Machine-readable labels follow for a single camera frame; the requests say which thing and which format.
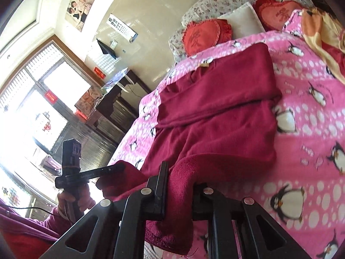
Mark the person's red clothing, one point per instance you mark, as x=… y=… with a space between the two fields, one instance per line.
x=21 y=245

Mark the wall eye chart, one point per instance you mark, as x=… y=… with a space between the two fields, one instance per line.
x=121 y=27

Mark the red wall sign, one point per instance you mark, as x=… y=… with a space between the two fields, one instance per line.
x=99 y=72

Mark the pink penguin print blanket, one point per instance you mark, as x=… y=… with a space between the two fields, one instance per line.
x=304 y=108

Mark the wall poster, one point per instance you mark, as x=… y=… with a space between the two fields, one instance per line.
x=79 y=8

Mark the red heart pillow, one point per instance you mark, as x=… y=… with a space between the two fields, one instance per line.
x=280 y=13
x=200 y=36

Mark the printed picture box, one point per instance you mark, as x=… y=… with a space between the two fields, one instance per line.
x=89 y=104

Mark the orange red cream blanket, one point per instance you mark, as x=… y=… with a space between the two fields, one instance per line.
x=320 y=32

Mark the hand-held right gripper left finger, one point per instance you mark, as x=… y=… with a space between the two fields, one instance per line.
x=160 y=194

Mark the red window sticker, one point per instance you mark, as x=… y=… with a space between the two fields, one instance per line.
x=51 y=95

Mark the black monitor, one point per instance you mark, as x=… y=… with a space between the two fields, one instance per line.
x=106 y=48

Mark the white pillow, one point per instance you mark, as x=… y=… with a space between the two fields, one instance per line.
x=244 y=21

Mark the small floral pillow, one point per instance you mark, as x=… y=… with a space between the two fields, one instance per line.
x=176 y=44

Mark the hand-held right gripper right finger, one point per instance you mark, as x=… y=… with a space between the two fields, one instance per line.
x=203 y=202

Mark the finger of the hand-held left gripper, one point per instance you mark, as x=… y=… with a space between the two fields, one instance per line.
x=107 y=172

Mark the person's left hand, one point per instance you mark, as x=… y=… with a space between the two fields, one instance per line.
x=86 y=199

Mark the person's left forearm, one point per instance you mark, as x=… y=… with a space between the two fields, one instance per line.
x=32 y=221

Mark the maroon knit garment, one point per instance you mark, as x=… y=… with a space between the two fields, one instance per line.
x=215 y=118

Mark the dark slatted radiator cover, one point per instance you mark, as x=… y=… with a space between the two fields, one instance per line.
x=91 y=145

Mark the large window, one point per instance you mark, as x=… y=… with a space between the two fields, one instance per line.
x=32 y=99

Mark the dark wooden desk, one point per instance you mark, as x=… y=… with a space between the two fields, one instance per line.
x=121 y=105

